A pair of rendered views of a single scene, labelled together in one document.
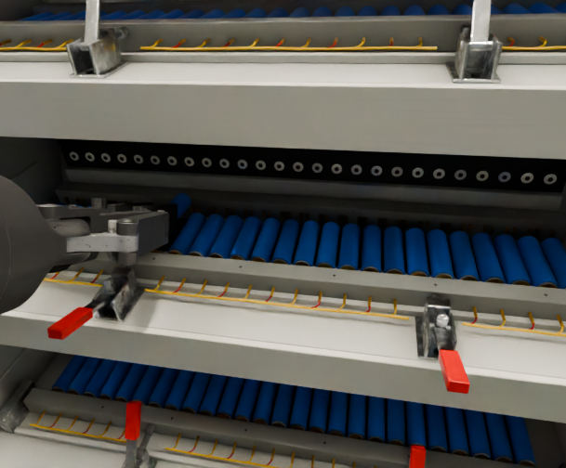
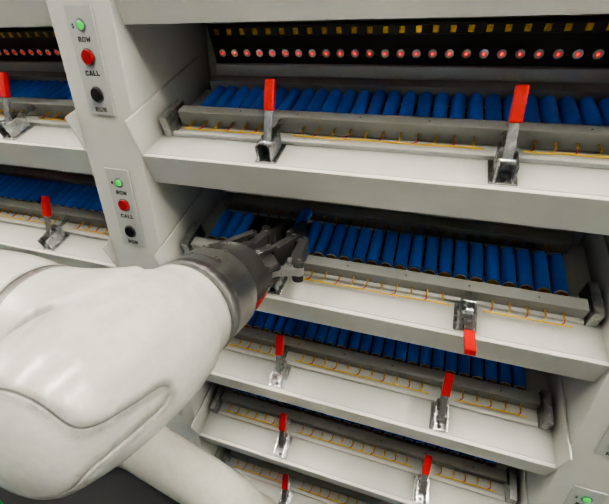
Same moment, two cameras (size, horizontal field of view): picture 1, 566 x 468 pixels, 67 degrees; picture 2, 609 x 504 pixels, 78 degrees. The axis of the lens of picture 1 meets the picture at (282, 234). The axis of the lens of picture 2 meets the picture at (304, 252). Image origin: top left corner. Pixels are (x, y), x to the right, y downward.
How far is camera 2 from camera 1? 0.19 m
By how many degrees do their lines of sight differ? 15
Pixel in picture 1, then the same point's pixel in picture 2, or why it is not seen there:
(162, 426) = (293, 348)
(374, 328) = (428, 308)
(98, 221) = (277, 251)
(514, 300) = (517, 299)
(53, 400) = not seen: hidden behind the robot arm
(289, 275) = (378, 273)
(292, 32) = (389, 129)
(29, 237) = (262, 278)
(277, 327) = (369, 304)
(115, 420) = (265, 342)
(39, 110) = (235, 178)
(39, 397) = not seen: hidden behind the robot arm
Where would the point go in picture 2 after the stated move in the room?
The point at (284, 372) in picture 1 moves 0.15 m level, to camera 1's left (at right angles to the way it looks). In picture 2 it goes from (372, 329) to (268, 320)
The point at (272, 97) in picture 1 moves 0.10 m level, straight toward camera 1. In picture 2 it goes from (377, 184) to (384, 218)
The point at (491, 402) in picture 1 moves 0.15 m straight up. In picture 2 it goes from (494, 356) to (527, 254)
